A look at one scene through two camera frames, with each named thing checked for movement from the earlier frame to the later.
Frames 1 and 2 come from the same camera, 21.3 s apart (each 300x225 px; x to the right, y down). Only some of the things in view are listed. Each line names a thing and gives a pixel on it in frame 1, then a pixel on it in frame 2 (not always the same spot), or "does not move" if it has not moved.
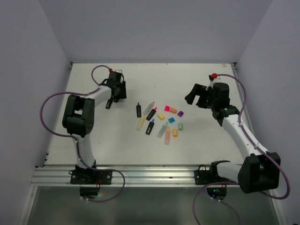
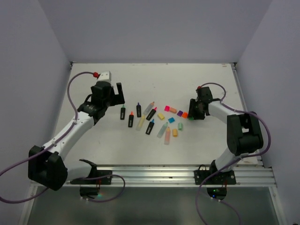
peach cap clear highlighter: (147, 109) does not move
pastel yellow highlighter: (140, 123) does not move
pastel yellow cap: (161, 116) does not move
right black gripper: (200, 90) → (191, 111)
